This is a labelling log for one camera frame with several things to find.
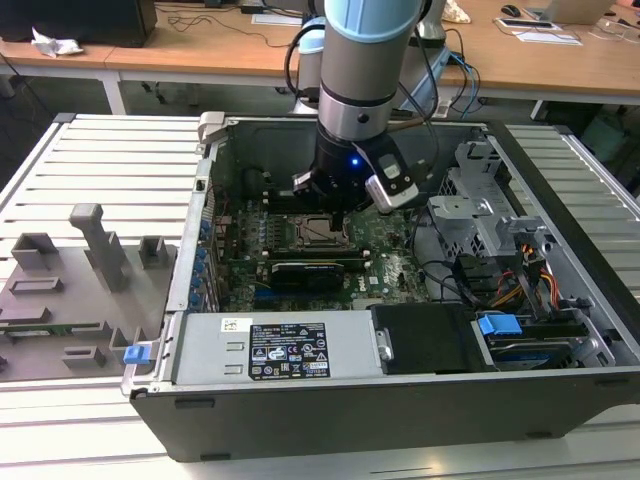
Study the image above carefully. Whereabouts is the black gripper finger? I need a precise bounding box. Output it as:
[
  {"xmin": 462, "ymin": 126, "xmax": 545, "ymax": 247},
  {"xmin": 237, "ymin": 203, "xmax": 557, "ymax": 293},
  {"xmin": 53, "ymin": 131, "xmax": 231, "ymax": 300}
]
[{"xmin": 291, "ymin": 170, "xmax": 351, "ymax": 234}]

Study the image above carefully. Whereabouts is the square silver CPU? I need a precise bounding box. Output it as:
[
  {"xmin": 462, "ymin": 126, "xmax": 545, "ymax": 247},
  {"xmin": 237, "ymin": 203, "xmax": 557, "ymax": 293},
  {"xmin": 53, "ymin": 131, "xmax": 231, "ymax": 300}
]
[{"xmin": 303, "ymin": 218, "xmax": 337, "ymax": 242}]

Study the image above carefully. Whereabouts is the black RAM slot bank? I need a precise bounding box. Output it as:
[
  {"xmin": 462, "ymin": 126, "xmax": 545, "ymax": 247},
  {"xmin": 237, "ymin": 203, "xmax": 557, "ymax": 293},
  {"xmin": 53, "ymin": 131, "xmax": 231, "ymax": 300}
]
[
  {"xmin": 262, "ymin": 190, "xmax": 312, "ymax": 214},
  {"xmin": 267, "ymin": 248, "xmax": 374, "ymax": 274}
]

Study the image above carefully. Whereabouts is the metal CPU socket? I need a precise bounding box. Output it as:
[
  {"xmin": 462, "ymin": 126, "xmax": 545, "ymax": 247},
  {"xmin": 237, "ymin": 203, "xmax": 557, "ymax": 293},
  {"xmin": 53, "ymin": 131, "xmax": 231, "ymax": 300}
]
[{"xmin": 292, "ymin": 212, "xmax": 359, "ymax": 251}]

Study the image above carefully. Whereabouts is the black case fan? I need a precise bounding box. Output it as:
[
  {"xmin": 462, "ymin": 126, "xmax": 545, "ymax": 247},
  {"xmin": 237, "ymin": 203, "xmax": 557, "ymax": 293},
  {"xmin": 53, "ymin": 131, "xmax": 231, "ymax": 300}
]
[{"xmin": 241, "ymin": 167, "xmax": 274, "ymax": 201}]

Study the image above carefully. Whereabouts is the black graphics card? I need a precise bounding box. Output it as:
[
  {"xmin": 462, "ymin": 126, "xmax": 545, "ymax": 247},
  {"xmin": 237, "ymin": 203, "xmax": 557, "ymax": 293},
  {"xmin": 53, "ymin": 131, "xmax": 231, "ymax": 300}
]
[{"xmin": 268, "ymin": 259, "xmax": 347, "ymax": 295}]

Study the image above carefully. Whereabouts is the green motherboard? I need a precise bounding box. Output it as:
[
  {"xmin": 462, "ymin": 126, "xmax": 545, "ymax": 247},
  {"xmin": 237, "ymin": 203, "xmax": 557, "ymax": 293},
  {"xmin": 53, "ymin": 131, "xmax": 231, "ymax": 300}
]
[{"xmin": 212, "ymin": 192, "xmax": 436, "ymax": 314}]

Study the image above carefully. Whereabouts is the grey metal disk bay cage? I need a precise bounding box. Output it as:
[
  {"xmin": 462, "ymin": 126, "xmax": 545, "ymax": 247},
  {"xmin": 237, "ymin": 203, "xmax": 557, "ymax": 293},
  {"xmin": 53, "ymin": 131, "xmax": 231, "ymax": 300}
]
[{"xmin": 427, "ymin": 139, "xmax": 557, "ymax": 266}]

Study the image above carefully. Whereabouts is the wooden office desk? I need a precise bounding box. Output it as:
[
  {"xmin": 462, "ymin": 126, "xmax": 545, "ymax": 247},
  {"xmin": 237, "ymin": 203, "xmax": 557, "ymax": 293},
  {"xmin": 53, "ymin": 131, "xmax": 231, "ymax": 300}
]
[
  {"xmin": 0, "ymin": 0, "xmax": 321, "ymax": 117},
  {"xmin": 399, "ymin": 0, "xmax": 640, "ymax": 121}
]

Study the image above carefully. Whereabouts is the black plastic shroud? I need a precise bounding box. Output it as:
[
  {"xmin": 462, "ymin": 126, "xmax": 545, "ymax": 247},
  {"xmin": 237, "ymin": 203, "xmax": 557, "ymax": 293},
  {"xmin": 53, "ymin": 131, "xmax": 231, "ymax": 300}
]
[{"xmin": 371, "ymin": 303, "xmax": 497, "ymax": 377}]

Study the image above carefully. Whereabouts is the grey power supply unit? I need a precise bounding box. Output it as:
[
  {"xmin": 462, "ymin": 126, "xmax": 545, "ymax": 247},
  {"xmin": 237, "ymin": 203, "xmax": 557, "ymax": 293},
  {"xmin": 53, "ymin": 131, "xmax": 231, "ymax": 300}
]
[{"xmin": 172, "ymin": 310, "xmax": 377, "ymax": 386}]

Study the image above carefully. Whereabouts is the hard disk in blue carrier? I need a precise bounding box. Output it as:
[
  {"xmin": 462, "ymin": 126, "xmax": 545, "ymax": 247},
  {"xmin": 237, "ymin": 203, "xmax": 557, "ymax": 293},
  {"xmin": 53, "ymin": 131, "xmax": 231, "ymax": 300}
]
[{"xmin": 472, "ymin": 309, "xmax": 587, "ymax": 372}]

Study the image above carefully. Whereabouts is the flat white tablet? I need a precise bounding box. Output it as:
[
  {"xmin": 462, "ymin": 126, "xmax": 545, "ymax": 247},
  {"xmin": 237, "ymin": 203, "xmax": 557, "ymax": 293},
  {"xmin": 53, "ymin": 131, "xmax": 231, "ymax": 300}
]
[{"xmin": 493, "ymin": 16, "xmax": 557, "ymax": 32}]

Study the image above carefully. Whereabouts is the blue plastic clip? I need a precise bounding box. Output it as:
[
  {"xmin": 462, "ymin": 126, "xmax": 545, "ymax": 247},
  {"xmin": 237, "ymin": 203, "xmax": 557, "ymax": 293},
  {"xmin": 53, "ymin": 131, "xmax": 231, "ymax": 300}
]
[{"xmin": 122, "ymin": 343, "xmax": 152, "ymax": 367}]

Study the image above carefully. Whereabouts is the white paper sheet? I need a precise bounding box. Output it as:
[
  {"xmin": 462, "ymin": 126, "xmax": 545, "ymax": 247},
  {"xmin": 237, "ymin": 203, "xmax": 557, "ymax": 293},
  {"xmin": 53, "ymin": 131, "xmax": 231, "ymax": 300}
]
[{"xmin": 511, "ymin": 28, "xmax": 585, "ymax": 47}]

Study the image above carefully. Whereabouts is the grey parts rack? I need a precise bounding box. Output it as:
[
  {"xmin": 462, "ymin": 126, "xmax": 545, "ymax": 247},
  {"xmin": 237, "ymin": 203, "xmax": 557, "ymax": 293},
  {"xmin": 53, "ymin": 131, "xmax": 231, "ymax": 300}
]
[{"xmin": 0, "ymin": 202, "xmax": 181, "ymax": 384}]

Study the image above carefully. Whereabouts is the black box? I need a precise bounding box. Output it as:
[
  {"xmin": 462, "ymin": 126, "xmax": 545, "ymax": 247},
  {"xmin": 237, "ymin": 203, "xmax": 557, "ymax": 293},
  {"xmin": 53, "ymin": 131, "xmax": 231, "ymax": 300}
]
[{"xmin": 0, "ymin": 0, "xmax": 159, "ymax": 49}]

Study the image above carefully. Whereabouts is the silver laptop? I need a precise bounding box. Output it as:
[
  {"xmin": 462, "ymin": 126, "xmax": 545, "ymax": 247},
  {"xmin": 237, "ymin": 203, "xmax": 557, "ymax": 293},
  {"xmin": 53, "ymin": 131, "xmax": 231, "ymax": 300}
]
[{"xmin": 524, "ymin": 0, "xmax": 617, "ymax": 26}]

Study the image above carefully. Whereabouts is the crumpled white paper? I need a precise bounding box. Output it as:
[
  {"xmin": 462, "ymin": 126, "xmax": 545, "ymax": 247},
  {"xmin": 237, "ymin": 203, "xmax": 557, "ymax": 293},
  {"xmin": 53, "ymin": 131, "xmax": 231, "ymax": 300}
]
[{"xmin": 30, "ymin": 26, "xmax": 86, "ymax": 59}]

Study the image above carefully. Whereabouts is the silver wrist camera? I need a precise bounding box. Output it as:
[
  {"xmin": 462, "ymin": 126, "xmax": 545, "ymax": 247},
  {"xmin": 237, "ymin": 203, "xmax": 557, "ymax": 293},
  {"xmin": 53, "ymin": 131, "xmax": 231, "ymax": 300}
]
[{"xmin": 363, "ymin": 151, "xmax": 422, "ymax": 214}]

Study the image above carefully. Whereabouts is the grey case latch handle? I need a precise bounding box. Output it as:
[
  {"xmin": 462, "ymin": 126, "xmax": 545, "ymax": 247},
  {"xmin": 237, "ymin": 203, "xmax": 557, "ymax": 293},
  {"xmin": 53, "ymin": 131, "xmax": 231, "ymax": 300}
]
[{"xmin": 197, "ymin": 110, "xmax": 229, "ymax": 152}]

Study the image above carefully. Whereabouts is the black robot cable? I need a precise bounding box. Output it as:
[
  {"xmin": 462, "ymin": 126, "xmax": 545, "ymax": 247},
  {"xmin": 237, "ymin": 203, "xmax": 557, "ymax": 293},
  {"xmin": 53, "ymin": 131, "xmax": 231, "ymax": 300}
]
[{"xmin": 392, "ymin": 27, "xmax": 467, "ymax": 169}]

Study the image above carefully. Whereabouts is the thick black cable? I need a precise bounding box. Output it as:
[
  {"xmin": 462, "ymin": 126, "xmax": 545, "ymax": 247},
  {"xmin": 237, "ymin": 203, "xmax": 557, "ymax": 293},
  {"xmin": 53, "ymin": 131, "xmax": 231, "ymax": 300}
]
[{"xmin": 412, "ymin": 202, "xmax": 484, "ymax": 307}]

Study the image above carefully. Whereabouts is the blue cable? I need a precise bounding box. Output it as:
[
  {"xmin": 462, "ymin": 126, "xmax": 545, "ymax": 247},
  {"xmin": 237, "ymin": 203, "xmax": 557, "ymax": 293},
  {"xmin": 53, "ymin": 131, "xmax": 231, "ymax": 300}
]
[{"xmin": 451, "ymin": 52, "xmax": 482, "ymax": 117}]

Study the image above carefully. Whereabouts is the black desk cable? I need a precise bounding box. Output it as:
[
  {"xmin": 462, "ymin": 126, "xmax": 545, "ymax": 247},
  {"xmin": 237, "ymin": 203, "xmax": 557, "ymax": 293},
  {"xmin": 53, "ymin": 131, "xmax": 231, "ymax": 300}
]
[{"xmin": 167, "ymin": 13, "xmax": 297, "ymax": 50}]

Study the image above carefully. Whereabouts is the coloured power wire bundle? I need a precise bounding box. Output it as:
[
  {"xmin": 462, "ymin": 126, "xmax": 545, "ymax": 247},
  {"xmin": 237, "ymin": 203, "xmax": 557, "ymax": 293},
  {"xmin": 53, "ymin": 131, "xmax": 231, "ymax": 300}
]
[{"xmin": 497, "ymin": 239, "xmax": 562, "ymax": 307}]

